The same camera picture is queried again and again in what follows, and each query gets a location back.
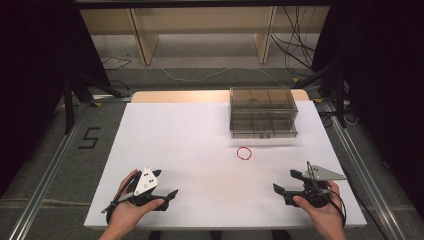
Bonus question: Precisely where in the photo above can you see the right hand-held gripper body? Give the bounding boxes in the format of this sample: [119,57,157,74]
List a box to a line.
[283,164,348,209]

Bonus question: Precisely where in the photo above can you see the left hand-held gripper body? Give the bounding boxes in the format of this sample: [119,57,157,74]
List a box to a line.
[127,166,170,212]

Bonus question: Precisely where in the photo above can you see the person's right hand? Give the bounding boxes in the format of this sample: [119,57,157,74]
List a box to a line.
[292,179,346,232]

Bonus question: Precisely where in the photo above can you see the person's left hand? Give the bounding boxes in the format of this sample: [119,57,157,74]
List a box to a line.
[107,168,165,232]

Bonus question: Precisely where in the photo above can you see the white table mat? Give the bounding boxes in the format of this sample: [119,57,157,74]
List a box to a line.
[83,100,368,232]

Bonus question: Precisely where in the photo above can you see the red rubber band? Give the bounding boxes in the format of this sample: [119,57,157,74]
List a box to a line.
[236,146,253,162]

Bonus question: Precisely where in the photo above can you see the clear grey plastic drawer box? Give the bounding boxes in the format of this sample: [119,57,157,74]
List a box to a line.
[228,86,299,140]

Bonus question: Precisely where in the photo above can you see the wooden table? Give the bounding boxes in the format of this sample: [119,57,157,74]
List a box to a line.
[131,88,311,105]

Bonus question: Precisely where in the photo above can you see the black tripod stand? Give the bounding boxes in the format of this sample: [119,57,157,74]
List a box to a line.
[293,54,352,130]
[60,70,132,135]

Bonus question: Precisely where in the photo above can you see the dark curtain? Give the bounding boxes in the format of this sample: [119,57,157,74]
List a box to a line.
[311,0,424,214]
[0,0,112,198]

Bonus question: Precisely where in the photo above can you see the light wooden desk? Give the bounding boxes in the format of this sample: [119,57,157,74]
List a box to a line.
[79,5,332,67]

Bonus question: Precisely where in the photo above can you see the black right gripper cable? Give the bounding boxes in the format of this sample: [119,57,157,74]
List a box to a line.
[305,160,348,229]

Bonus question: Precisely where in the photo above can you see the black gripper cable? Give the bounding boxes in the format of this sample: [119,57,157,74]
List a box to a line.
[305,160,348,229]
[101,171,142,225]

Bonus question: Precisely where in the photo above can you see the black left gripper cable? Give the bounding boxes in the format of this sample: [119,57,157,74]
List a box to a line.
[101,171,142,225]

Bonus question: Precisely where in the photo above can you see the aluminium floor rail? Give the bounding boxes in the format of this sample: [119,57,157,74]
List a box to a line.
[318,99,407,240]
[7,94,133,240]

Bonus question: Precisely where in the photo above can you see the white floor cable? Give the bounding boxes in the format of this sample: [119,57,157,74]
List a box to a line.
[159,66,288,89]

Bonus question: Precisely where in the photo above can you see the thin black floor cable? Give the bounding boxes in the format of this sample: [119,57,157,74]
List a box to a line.
[100,55,133,72]

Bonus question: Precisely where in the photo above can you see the bundle of black cables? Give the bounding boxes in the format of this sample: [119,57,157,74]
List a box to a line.
[270,5,318,74]

